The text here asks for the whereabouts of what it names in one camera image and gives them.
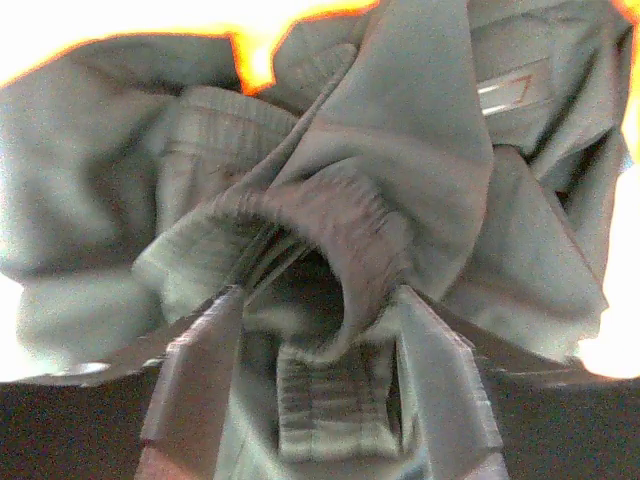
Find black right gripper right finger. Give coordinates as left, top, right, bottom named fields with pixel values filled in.
left=395, top=287, right=639, bottom=479

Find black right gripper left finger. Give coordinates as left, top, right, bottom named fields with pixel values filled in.
left=14, top=286, right=243, bottom=479

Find dark navy shorts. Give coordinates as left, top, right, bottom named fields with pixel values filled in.
left=278, top=1, right=624, bottom=361

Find black shorts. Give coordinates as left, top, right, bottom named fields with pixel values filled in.
left=1, top=30, right=431, bottom=479

